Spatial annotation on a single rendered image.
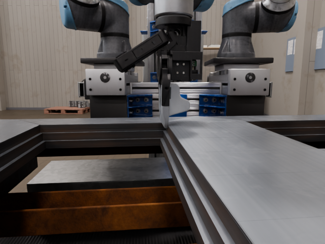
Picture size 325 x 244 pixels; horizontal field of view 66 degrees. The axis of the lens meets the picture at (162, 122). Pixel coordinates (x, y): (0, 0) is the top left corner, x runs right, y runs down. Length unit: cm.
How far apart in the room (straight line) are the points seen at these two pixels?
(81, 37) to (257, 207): 879
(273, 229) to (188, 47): 39
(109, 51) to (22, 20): 876
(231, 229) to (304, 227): 5
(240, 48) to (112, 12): 50
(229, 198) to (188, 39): 36
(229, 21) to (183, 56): 61
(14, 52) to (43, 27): 126
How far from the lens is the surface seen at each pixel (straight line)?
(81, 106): 802
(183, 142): 38
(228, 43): 106
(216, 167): 28
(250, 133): 47
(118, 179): 74
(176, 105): 50
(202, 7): 70
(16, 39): 975
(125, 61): 49
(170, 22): 49
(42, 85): 931
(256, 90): 93
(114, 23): 105
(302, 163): 32
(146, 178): 73
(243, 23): 107
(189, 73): 50
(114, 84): 89
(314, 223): 20
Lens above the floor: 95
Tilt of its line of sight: 9 degrees down
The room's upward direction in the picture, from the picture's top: straight up
